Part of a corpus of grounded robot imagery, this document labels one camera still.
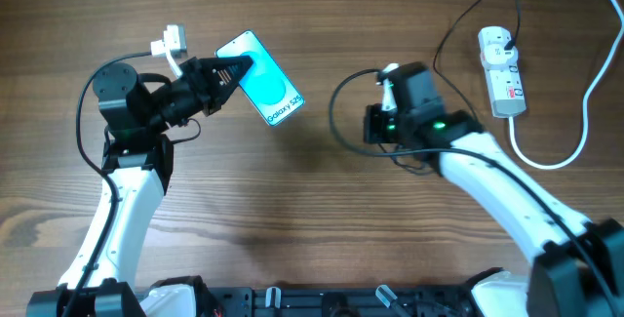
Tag Galaxy S25 smartphone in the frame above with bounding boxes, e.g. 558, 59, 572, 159
214, 30, 305, 127

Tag black charger cable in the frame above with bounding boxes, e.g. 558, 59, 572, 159
377, 0, 523, 177

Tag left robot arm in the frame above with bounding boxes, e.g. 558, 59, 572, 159
26, 56, 254, 316

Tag white power strip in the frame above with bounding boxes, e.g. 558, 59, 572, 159
478, 26, 527, 118

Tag right camera cable black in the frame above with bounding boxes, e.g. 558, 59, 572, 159
328, 67, 624, 317

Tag camera cable black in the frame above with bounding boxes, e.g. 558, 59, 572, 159
328, 67, 624, 317
60, 51, 202, 317

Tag left camera cable black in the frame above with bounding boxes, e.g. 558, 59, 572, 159
60, 51, 202, 317

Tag white power strip cord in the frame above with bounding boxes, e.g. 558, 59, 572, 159
508, 0, 624, 171

